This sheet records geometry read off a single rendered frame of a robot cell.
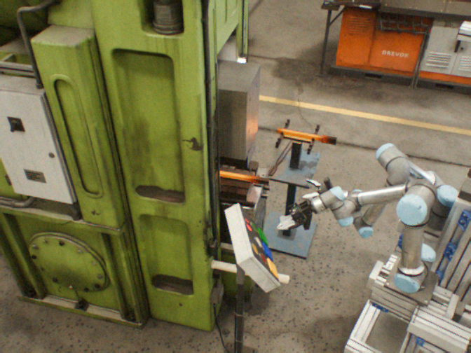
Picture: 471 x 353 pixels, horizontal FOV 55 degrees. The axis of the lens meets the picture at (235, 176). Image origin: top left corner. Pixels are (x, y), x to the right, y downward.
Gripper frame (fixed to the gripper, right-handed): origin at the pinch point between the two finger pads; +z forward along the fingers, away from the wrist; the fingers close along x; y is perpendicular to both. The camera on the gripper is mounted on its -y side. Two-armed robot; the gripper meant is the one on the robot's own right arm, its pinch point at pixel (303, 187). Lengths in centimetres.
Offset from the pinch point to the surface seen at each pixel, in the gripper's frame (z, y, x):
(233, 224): 27, -18, -55
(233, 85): 38, -67, -13
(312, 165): -1, 28, 57
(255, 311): 21, 100, -21
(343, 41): -6, 57, 347
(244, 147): 31, -35, -17
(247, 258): 16, -19, -74
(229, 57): 50, -63, 23
